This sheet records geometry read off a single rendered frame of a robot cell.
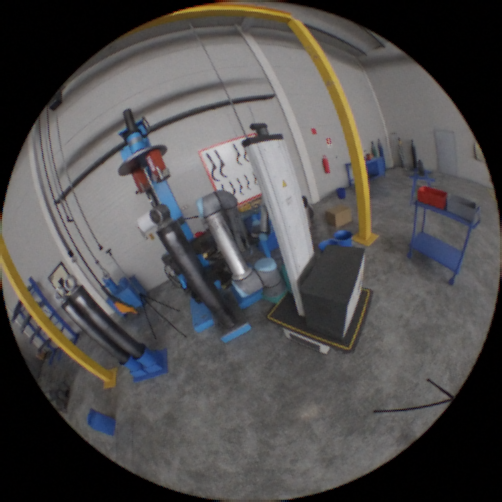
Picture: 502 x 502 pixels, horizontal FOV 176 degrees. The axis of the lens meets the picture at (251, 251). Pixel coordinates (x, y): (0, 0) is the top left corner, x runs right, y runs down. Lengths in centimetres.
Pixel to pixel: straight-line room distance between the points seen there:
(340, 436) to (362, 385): 49
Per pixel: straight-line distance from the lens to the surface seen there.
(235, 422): 180
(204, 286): 156
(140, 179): 195
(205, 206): 99
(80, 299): 203
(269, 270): 111
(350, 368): 170
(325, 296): 103
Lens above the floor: 163
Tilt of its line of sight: 28 degrees down
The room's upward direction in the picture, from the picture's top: 23 degrees counter-clockwise
